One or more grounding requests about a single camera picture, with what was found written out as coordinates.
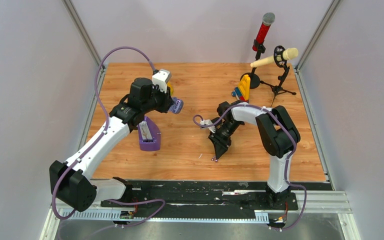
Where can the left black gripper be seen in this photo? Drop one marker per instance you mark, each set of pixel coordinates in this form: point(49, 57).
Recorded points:
point(167, 101)

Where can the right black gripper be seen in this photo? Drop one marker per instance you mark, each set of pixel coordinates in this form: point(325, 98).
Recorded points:
point(221, 145)

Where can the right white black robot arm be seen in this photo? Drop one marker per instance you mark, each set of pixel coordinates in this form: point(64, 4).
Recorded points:
point(278, 134)

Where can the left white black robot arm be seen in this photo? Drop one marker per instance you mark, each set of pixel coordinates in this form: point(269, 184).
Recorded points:
point(71, 182)

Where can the yellow green toy block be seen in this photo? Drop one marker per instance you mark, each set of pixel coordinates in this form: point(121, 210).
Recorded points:
point(170, 88)

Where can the purple stapler box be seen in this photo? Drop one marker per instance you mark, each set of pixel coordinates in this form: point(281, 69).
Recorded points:
point(149, 136)

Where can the colourful toy block pile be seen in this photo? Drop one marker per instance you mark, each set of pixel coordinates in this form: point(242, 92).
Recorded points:
point(242, 90)

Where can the black tripod mic stand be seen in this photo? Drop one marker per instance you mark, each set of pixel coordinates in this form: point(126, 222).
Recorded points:
point(278, 89)

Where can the cream microphone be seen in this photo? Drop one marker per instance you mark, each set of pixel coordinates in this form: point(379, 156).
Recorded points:
point(284, 55)

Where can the red microphone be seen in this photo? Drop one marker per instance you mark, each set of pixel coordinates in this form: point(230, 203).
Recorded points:
point(267, 20)

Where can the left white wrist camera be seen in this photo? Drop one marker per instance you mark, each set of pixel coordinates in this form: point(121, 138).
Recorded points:
point(161, 79)

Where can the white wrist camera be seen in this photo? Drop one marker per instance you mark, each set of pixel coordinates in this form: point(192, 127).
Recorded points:
point(161, 79)
point(207, 124)

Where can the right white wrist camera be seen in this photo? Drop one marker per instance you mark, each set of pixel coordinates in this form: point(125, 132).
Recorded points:
point(207, 124)

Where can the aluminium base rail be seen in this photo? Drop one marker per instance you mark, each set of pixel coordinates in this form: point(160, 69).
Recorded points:
point(218, 202)

